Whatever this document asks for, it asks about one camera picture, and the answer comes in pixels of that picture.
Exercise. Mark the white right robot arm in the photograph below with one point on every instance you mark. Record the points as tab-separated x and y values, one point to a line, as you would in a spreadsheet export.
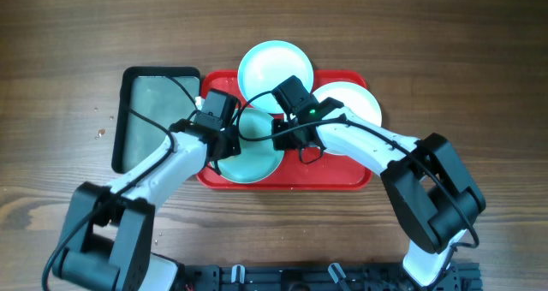
434	197

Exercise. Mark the white plate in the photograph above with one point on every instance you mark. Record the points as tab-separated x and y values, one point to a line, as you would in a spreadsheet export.
357	98

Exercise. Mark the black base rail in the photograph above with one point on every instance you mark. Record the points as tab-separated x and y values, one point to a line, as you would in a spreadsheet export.
334	277

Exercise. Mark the red plastic tray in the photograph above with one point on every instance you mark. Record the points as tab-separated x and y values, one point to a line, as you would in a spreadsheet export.
331	172

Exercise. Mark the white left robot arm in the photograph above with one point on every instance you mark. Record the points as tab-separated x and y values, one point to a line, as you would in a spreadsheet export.
106	239

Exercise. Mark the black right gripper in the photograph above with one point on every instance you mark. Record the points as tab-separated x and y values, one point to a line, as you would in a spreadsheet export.
281	142

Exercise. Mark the teal plate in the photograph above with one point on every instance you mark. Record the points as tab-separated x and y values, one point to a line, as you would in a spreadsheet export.
270	63
258	159

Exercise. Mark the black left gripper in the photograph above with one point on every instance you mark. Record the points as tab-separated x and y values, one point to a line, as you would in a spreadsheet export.
233	148

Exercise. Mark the black water basin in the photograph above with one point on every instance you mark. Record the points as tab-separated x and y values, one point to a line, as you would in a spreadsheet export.
163	95

